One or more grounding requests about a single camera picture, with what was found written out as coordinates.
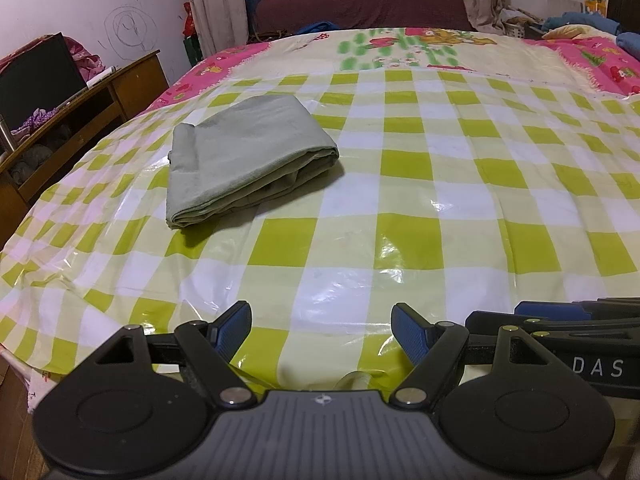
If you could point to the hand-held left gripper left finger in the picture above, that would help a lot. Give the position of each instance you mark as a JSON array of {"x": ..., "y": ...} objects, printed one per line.
[{"x": 232, "y": 327}]

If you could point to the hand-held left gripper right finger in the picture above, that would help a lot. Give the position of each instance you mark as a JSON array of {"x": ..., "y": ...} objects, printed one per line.
[{"x": 410, "y": 332}]

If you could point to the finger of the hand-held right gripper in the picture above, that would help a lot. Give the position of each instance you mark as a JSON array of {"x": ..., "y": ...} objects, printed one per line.
[
  {"x": 555, "y": 309},
  {"x": 495, "y": 320}
]

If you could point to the light green pants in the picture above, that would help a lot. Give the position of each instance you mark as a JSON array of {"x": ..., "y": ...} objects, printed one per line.
[{"x": 240, "y": 160}]

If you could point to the green checkered plastic sheet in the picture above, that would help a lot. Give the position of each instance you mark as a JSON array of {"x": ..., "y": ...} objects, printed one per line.
[{"x": 400, "y": 210}]

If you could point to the white cherry print bed sheet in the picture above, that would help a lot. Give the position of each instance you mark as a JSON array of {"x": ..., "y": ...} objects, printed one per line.
[{"x": 40, "y": 385}]

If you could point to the grey cloth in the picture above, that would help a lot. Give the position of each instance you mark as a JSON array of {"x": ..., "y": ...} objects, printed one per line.
[{"x": 30, "y": 162}]

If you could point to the blue pillow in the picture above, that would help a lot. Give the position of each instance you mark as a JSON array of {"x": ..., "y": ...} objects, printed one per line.
[{"x": 630, "y": 44}]

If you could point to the white woven basket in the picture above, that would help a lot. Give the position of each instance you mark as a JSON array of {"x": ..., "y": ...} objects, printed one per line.
[{"x": 515, "y": 27}]

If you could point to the white paper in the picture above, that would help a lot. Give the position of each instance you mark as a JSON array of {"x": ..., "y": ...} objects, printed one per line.
[{"x": 102, "y": 74}]

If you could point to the pink cartoon printed quilt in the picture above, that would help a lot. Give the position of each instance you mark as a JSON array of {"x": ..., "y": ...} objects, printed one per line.
[{"x": 400, "y": 45}]

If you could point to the purple cloth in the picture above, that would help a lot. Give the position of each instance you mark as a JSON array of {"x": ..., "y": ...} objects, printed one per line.
[{"x": 32, "y": 120}]

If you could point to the blue clothes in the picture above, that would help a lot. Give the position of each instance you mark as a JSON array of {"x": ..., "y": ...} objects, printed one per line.
[{"x": 575, "y": 20}]

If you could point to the metal flask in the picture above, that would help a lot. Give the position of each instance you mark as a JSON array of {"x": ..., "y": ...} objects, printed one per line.
[{"x": 5, "y": 132}]

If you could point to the pink cloth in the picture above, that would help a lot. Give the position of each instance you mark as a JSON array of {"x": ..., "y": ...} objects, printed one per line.
[{"x": 82, "y": 57}]

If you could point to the red ornament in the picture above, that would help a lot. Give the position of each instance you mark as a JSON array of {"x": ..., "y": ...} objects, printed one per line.
[{"x": 189, "y": 20}]

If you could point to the blue cloth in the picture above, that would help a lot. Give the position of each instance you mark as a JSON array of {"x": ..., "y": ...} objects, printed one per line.
[{"x": 315, "y": 27}]

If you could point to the black monitor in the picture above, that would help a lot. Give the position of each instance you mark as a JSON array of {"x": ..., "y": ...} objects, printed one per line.
[{"x": 35, "y": 85}]

